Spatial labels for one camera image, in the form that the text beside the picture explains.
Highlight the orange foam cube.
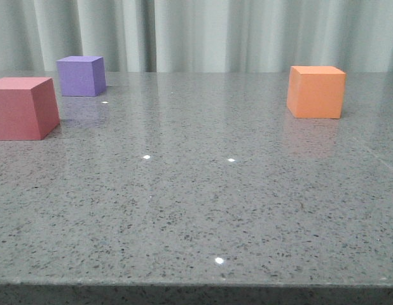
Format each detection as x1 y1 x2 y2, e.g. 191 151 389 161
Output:
286 66 347 119

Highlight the purple foam cube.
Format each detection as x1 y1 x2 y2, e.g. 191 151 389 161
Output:
57 56 106 97

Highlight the pink-red foam cube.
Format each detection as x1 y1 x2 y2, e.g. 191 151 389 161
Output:
0 77 60 140

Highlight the pale green curtain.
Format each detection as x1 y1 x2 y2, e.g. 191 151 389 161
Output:
0 1 393 72

